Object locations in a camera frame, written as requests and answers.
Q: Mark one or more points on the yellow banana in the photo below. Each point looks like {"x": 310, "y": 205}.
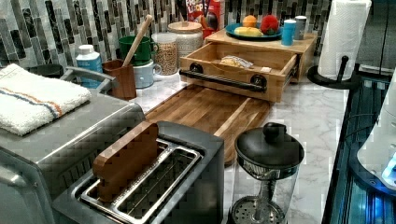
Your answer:
{"x": 248, "y": 31}

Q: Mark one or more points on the paper towel roll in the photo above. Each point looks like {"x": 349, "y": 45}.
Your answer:
{"x": 343, "y": 36}

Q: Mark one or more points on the black round object behind towel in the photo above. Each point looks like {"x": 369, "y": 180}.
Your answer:
{"x": 47, "y": 70}

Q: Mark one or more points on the light blue mug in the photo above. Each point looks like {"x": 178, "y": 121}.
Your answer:
{"x": 144, "y": 74}

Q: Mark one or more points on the wooden rolling pin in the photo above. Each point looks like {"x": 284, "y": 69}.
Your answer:
{"x": 145, "y": 25}

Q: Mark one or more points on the green mug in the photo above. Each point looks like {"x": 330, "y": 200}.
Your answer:
{"x": 146, "y": 49}

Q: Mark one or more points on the clear jar of grains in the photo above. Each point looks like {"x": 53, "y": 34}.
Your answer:
{"x": 165, "y": 45}

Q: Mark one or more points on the white striped towel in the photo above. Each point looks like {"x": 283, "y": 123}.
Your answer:
{"x": 29, "y": 101}

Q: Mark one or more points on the chip bag in drawer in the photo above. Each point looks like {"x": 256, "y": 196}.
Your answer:
{"x": 235, "y": 61}

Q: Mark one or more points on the wooden drawer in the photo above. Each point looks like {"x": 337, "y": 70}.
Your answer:
{"x": 248, "y": 71}

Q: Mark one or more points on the grey two-slot toaster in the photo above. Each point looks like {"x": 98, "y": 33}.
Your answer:
{"x": 184, "y": 186}

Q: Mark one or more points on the large wooden cutting board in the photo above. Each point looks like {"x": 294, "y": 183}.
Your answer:
{"x": 221, "y": 113}

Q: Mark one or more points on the blue cup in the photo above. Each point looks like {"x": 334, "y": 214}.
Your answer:
{"x": 288, "y": 32}

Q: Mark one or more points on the silver toaster oven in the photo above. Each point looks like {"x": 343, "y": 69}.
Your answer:
{"x": 36, "y": 168}

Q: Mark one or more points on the grey cup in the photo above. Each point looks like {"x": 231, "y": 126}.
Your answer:
{"x": 299, "y": 27}

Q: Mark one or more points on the wooden toast slice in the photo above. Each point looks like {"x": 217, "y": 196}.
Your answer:
{"x": 125, "y": 160}

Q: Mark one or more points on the brown wooden utensil holder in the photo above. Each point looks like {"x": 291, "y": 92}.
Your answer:
{"x": 124, "y": 75}

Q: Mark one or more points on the teal plate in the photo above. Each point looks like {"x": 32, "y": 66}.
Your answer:
{"x": 230, "y": 28}

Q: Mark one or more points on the ceramic jar with wooden lid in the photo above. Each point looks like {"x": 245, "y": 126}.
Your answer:
{"x": 189, "y": 37}

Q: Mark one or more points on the red Froot Loops box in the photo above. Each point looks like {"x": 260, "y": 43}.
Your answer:
{"x": 209, "y": 13}

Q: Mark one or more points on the blue bottle white cap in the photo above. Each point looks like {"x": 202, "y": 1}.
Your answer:
{"x": 89, "y": 59}

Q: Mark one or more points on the wooden drawer cabinet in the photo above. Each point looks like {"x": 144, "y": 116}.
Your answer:
{"x": 299, "y": 46}

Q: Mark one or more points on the orange fruit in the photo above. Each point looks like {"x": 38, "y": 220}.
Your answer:
{"x": 249, "y": 21}

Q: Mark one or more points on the black paper towel holder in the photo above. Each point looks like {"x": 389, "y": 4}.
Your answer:
{"x": 339, "y": 84}

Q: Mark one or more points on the glass french press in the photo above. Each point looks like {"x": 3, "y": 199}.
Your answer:
{"x": 265, "y": 173}

